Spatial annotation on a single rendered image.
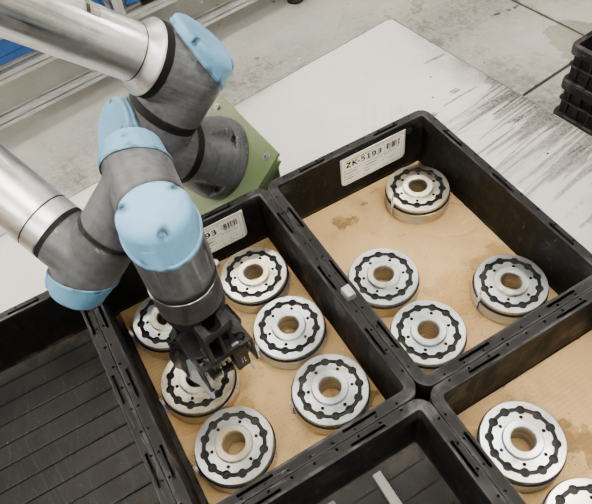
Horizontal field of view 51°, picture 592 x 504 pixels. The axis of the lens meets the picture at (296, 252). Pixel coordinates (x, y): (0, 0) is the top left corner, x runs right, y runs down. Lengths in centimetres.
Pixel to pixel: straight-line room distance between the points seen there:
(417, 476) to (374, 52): 104
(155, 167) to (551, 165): 87
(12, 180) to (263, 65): 209
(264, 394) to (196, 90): 45
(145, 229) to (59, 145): 212
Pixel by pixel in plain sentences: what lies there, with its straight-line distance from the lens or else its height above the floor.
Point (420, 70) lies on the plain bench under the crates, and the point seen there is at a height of 70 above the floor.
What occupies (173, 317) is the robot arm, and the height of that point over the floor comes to 107.
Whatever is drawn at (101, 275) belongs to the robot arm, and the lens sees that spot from 73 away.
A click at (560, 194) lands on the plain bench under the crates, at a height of 70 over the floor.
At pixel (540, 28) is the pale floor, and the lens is 295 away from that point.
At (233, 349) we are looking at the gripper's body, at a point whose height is 99.
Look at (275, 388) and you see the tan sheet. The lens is 87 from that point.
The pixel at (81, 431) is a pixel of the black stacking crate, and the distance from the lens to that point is 93.
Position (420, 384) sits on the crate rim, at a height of 93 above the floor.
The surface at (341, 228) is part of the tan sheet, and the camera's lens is 101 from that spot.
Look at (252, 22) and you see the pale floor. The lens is 304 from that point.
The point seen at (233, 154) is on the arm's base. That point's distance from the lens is 109.
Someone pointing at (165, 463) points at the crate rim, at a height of 93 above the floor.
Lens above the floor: 162
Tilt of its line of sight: 53 degrees down
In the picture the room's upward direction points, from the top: 10 degrees counter-clockwise
